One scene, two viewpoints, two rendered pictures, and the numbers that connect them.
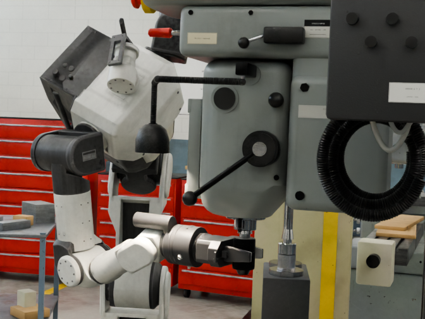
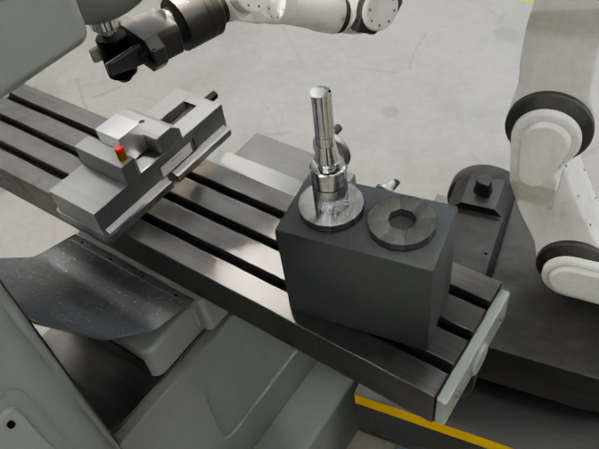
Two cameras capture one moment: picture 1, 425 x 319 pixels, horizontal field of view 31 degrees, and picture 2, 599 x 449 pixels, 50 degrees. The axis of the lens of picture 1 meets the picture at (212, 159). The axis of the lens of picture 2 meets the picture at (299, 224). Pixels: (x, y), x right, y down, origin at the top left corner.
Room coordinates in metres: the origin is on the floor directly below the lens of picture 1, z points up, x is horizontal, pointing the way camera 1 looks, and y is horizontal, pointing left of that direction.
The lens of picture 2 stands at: (2.23, -0.77, 1.75)
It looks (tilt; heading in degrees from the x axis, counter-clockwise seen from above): 47 degrees down; 116
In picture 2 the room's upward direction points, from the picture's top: 9 degrees counter-clockwise
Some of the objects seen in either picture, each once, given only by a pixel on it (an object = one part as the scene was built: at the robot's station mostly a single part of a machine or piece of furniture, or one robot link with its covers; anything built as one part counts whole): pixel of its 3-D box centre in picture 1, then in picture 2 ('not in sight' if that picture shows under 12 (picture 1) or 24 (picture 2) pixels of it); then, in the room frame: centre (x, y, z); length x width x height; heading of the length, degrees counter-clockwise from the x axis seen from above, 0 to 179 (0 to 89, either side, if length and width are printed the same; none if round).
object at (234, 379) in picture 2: not in sight; (225, 331); (1.62, -0.05, 0.43); 0.80 x 0.30 x 0.60; 75
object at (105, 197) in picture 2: not in sight; (141, 151); (1.55, -0.03, 0.98); 0.35 x 0.15 x 0.11; 75
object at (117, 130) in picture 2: not in sight; (121, 139); (1.54, -0.05, 1.03); 0.06 x 0.05 x 0.06; 165
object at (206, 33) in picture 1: (272, 38); not in sight; (1.60, -0.11, 1.68); 0.34 x 0.24 x 0.10; 75
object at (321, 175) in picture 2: (287, 244); (327, 167); (2.00, -0.20, 1.19); 0.05 x 0.05 x 0.01
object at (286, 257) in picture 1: (286, 257); (329, 186); (2.00, -0.20, 1.16); 0.05 x 0.05 x 0.06
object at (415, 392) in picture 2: not in sight; (177, 210); (1.63, -0.08, 0.89); 1.24 x 0.23 x 0.08; 165
